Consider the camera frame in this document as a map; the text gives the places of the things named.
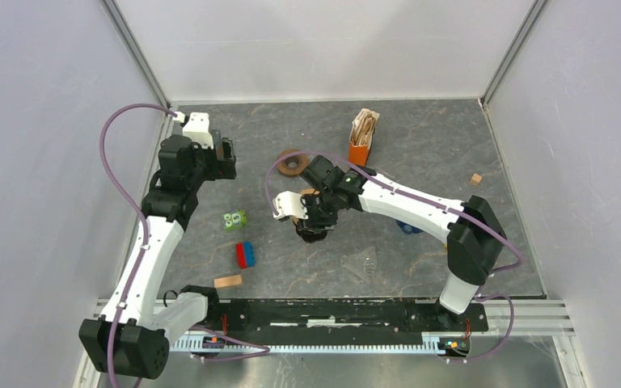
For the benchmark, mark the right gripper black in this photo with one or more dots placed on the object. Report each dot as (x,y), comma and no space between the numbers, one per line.
(313,220)

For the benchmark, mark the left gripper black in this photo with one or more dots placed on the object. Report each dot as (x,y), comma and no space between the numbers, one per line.
(221,168)

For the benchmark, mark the light wooden ring holder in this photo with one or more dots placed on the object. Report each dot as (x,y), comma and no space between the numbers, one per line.
(302,193)

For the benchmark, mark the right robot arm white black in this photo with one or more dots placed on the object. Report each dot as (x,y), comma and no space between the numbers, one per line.
(469,229)

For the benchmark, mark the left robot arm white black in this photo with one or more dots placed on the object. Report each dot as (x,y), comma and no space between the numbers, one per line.
(129,338)

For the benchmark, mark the clear glass dripper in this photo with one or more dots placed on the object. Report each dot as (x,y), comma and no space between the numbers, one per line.
(362,264)

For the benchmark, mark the blue ribbed cone dripper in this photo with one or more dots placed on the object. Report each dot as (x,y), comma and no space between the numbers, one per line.
(407,228)

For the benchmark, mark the green owl toy block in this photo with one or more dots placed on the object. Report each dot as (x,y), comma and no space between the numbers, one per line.
(234,220)

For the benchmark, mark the red blue lego brick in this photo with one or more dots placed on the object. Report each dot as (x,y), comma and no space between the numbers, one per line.
(245,255)

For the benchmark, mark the brown paper filters stack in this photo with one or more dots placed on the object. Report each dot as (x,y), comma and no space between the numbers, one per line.
(363,127)

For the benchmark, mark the long wooden block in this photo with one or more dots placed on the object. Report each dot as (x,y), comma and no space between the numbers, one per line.
(228,281)

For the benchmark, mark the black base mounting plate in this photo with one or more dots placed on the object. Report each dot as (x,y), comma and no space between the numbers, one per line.
(340,321)

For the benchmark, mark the small wooden cube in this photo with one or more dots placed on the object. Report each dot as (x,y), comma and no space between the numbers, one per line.
(476,179)

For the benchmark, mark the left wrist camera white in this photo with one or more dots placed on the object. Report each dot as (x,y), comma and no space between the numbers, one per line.
(196,128)

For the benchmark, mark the dark wooden ring holder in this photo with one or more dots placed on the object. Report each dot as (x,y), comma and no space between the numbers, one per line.
(292,162)

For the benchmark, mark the aluminium frame rail front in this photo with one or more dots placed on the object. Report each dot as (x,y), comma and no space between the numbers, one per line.
(527,318)

